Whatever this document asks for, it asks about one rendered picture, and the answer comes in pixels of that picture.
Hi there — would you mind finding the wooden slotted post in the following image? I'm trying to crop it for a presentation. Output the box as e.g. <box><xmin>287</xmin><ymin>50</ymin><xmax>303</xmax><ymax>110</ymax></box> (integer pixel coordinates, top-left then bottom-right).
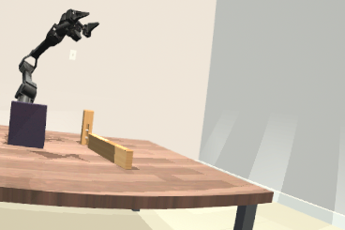
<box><xmin>80</xmin><ymin>110</ymin><xmax>94</xmax><ymax>145</ymax></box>

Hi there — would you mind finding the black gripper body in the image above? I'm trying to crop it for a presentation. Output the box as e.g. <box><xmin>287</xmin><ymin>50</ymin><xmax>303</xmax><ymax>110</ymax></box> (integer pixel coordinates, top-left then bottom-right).
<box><xmin>64</xmin><ymin>8</ymin><xmax>91</xmax><ymax>38</ymax></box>

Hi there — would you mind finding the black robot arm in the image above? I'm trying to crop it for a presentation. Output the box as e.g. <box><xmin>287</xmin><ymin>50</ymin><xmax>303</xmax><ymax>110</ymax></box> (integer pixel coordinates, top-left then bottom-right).
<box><xmin>15</xmin><ymin>13</ymin><xmax>82</xmax><ymax>103</ymax></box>

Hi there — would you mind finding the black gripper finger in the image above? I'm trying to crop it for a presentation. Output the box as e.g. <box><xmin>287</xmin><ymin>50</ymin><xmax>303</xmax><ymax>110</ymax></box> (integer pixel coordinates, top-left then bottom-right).
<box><xmin>87</xmin><ymin>22</ymin><xmax>99</xmax><ymax>35</ymax></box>
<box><xmin>72</xmin><ymin>10</ymin><xmax>90</xmax><ymax>23</ymax></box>

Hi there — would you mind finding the light wooden board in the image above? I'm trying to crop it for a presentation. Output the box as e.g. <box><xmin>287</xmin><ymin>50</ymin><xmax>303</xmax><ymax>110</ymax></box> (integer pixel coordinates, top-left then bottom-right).
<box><xmin>88</xmin><ymin>133</ymin><xmax>134</xmax><ymax>170</ymax></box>

